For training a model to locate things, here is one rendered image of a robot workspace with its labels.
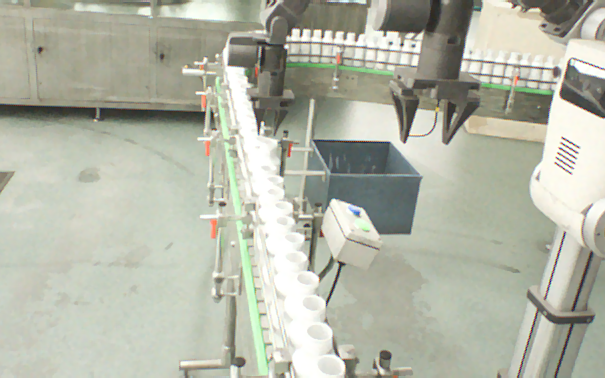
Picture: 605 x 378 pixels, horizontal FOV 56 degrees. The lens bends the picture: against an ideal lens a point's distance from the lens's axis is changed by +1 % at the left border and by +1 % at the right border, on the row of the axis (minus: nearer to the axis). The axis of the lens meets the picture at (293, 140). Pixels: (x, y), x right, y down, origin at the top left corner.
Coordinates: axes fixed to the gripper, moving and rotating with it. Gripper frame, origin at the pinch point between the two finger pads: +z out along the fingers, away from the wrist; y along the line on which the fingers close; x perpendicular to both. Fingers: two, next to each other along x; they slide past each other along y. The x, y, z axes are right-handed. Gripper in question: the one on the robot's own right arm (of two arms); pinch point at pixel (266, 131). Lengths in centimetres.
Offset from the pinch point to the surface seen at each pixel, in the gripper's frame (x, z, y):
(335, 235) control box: 21.5, 13.7, -12.6
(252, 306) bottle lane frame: 31.3, 23.0, 4.5
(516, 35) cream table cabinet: -337, 24, -268
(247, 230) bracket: 12.8, 17.8, 4.1
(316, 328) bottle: 57, 7, 0
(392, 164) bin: -63, 34, -58
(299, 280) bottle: 45.4, 7.4, -0.1
